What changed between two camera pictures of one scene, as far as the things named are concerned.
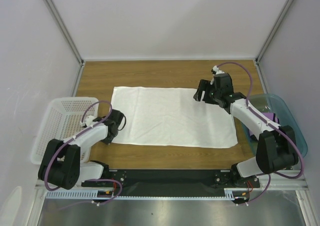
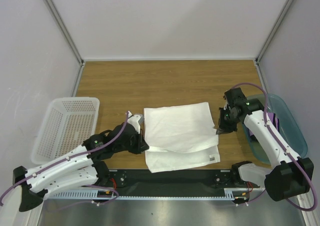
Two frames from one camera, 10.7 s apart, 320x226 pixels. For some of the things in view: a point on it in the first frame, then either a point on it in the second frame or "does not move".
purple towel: (272, 115) does not move
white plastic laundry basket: (62, 118) does not move
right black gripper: (206, 91) to (225, 122)
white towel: (171, 117) to (180, 136)
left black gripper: (108, 140) to (141, 145)
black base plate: (173, 182) does not move
